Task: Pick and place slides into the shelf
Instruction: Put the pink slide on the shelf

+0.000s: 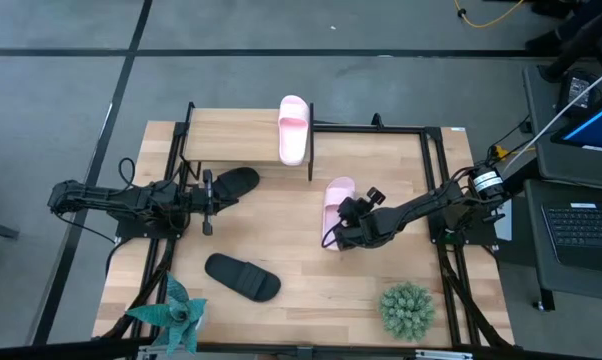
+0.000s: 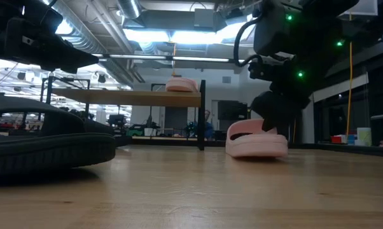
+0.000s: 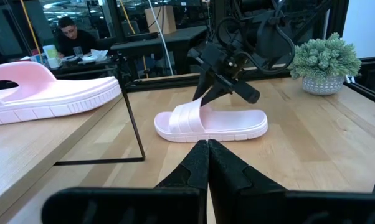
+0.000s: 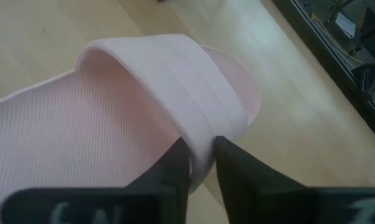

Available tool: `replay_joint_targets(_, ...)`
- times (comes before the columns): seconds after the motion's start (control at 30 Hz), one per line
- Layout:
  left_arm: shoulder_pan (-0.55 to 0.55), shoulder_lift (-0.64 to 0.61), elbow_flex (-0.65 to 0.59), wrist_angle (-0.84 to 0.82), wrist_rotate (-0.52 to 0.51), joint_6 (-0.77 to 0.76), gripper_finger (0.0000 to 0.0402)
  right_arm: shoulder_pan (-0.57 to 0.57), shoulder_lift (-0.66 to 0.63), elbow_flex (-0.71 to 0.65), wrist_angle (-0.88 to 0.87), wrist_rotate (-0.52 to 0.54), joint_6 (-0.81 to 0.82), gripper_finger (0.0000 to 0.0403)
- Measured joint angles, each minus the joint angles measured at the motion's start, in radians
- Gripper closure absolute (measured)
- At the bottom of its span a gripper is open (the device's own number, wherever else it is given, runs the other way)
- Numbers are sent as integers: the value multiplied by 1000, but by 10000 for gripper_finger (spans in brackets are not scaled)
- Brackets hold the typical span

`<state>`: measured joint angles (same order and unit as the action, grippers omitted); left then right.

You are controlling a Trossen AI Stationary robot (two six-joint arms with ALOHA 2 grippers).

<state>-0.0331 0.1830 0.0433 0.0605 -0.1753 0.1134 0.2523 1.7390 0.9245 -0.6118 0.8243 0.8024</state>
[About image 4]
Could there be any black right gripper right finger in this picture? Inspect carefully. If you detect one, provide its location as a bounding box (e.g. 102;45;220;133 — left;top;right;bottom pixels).
214;136;375;224

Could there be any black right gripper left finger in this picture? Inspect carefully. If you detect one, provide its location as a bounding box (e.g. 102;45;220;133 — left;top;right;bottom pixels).
0;138;194;224

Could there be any pink slide sandal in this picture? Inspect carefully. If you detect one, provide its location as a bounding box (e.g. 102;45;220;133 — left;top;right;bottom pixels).
0;33;262;224

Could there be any black crumpled bag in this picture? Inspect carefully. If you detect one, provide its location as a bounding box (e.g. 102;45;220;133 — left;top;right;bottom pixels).
351;63;375;97

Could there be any black stand leg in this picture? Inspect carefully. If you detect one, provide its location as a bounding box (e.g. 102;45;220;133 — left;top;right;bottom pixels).
349;0;375;58

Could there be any black aluminium table frame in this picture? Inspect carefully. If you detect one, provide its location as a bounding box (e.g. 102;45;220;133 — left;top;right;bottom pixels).
270;0;375;149

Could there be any yellow cable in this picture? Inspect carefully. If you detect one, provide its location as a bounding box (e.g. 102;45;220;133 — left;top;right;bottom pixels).
310;12;359;63

